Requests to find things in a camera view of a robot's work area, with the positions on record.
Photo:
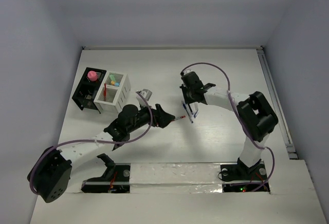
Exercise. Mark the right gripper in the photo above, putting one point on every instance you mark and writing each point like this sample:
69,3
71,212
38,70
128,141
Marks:
187,99

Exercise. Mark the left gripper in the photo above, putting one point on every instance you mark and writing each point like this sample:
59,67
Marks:
164,118

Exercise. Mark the blue gel pen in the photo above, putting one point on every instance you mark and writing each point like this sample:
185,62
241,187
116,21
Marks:
186,110

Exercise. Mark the green highlighter marker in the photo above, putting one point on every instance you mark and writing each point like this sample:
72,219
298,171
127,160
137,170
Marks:
112,77

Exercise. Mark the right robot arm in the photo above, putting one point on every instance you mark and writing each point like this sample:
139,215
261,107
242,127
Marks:
253,111

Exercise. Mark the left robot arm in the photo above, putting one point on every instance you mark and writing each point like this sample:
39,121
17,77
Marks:
50,176

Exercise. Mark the white slatted organizer container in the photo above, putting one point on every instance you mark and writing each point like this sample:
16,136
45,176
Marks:
116,96

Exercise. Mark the black organizer container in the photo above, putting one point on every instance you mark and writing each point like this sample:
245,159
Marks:
86,90

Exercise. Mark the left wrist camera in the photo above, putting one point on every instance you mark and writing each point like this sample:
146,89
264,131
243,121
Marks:
143,95

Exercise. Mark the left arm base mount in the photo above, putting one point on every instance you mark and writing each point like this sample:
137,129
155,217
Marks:
115,179

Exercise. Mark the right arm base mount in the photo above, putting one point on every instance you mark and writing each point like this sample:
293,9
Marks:
235,179

